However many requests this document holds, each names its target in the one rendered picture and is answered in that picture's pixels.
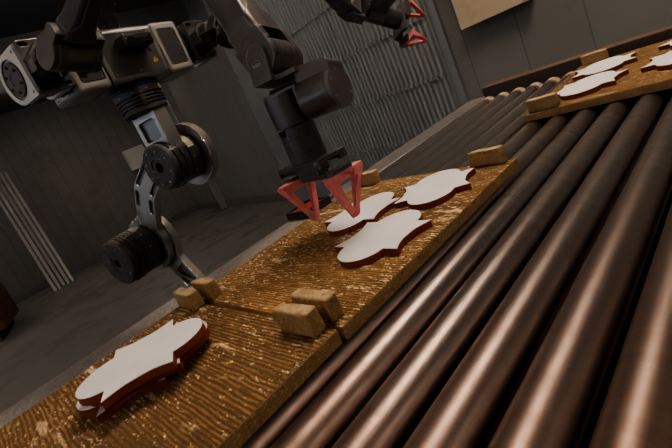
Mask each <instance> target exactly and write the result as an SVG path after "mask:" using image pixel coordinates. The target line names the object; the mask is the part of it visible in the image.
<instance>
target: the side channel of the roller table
mask: <svg viewBox="0 0 672 448"><path fill-rule="evenodd" d="M668 39H672V25H669V26H666V27H663V28H659V29H656V30H653V31H650V32H647V33H644V34H641V35H638V36H635V37H632V38H629V39H626V40H622V41H619V42H616V43H613V44H610V45H607V46H604V47H601V48H598V49H595V50H592V51H589V52H586V53H582V54H579V55H576V56H573V57H570V58H567V59H564V60H561V61H558V62H555V63H552V64H549V65H545V66H542V67H539V68H536V69H533V70H530V71H527V72H524V73H521V74H518V75H515V76H512V77H508V78H505V79H502V80H499V81H496V82H493V83H490V84H488V85H486V86H485V87H483V88H482V92H483V95H484V98H486V97H488V96H491V95H495V96H497V95H498V94H500V93H502V92H505V91H511V92H512V91H513V90H514V89H516V88H518V87H521V86H526V87H528V86H530V85H531V84H532V83H535V82H537V81H542V82H545V81H547V80H548V79H549V78H551V77H554V76H560V77H563V76H564V75H566V74H567V73H568V72H571V71H574V70H577V69H578V68H579V67H580V66H582V62H581V58H580V57H581V56H583V55H585V54H588V53H591V52H594V51H597V50H600V49H604V48H606V49H607V51H608V54H609V57H613V56H616V55H619V54H622V53H626V52H629V51H632V50H635V49H639V48H642V47H645V46H649V45H652V44H655V43H658V42H662V41H665V40H668Z"/></svg>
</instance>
